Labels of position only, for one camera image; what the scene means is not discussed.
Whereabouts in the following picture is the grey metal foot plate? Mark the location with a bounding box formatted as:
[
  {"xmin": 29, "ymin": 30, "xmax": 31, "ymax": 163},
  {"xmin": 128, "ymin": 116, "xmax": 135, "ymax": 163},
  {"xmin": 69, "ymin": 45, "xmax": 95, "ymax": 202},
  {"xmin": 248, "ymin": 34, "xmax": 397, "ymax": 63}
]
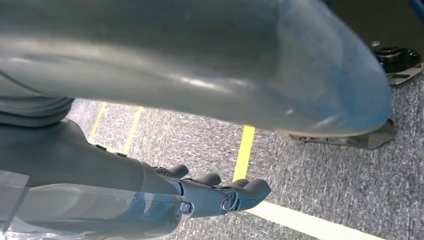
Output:
[{"xmin": 288, "ymin": 118, "xmax": 397, "ymax": 151}]

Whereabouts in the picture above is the black rack caster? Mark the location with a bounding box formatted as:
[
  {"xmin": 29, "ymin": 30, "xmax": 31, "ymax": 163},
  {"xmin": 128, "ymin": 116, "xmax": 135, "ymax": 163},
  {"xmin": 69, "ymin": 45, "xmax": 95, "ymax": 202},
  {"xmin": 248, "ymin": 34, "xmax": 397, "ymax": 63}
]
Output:
[{"xmin": 370, "ymin": 41, "xmax": 424, "ymax": 87}]

